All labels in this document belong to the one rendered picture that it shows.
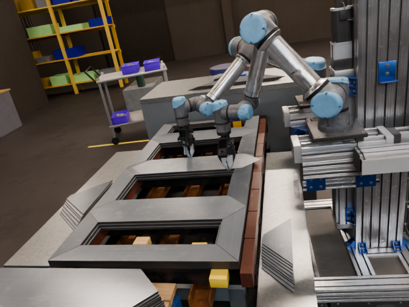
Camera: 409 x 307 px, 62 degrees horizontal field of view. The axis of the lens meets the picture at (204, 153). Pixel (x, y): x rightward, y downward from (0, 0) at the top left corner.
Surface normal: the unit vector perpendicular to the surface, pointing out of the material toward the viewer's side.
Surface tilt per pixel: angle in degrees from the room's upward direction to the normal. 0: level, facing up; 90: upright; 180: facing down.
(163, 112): 90
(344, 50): 90
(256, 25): 84
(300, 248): 0
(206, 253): 0
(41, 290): 0
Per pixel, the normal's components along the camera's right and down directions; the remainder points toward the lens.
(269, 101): -0.18, 0.42
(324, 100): -0.38, 0.51
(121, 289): -0.16, -0.91
